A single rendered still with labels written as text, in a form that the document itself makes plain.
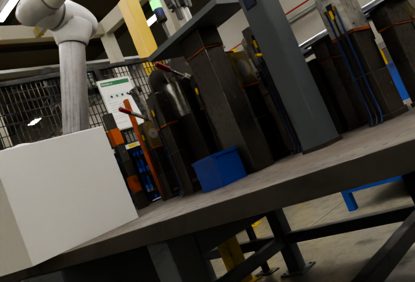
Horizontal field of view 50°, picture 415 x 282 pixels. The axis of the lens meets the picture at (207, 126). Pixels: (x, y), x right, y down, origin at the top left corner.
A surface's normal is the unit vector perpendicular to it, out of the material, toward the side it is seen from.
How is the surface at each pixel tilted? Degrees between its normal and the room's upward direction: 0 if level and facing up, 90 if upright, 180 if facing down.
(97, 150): 90
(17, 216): 90
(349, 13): 90
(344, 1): 90
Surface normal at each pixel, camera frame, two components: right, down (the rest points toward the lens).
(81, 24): 0.82, -0.08
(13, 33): 0.66, -0.33
